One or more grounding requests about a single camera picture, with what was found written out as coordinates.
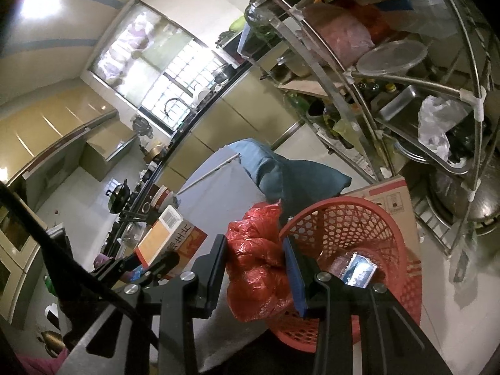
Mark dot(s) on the beige upper cabinets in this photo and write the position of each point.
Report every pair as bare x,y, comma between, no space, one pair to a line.
50,113

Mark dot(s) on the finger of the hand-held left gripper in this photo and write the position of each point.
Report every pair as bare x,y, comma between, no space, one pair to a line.
164,263
114,269

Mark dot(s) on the grey tablecloth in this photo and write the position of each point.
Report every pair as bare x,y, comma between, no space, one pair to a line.
218,203

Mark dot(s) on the shiny snack packet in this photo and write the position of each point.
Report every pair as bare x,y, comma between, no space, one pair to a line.
359,271

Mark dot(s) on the hanging metal strainer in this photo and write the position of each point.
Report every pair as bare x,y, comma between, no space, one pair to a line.
140,127

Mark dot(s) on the red plastic mesh basket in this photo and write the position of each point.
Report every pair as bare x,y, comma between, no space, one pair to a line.
363,222

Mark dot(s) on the red and white bowl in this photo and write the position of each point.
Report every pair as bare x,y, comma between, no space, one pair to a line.
161,199

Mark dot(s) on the blue table cloth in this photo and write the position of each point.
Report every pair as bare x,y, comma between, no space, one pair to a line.
289,175

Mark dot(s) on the beige lower cabinets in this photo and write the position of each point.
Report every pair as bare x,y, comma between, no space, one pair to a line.
230,117

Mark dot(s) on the white plastic bag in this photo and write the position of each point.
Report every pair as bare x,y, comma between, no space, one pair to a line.
433,125

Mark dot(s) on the clear plastic container lid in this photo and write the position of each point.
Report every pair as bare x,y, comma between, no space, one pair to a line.
390,58

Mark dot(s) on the pink plastic bag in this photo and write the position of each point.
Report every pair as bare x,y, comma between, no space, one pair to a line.
345,31

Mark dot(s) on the paper carton with barcode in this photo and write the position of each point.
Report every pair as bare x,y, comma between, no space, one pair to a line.
168,238

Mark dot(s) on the red plastic bag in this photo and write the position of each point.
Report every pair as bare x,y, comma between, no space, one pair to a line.
254,265

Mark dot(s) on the large steel pot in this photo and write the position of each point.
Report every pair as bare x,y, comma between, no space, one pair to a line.
465,199

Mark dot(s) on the cardboard box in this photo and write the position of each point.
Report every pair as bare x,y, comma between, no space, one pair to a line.
390,199

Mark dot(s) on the black wok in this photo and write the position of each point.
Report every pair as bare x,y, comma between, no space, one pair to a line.
117,195

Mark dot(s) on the microwave oven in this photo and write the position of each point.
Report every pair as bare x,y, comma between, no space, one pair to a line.
254,43

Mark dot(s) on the beige cabinets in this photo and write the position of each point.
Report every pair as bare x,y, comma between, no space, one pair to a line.
50,113
230,117

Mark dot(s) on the green basin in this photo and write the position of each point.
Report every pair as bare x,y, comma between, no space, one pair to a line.
236,24

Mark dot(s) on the copper pot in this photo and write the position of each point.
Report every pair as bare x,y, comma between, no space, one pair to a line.
154,151

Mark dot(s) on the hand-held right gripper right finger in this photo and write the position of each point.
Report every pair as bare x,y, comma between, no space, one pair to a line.
295,279

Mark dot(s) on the wooden shelf board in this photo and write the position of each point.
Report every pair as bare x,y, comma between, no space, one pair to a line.
300,86

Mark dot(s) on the window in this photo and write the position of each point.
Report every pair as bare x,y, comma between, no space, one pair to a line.
156,66

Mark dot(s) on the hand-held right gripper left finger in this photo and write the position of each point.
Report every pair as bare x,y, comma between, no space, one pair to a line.
217,277

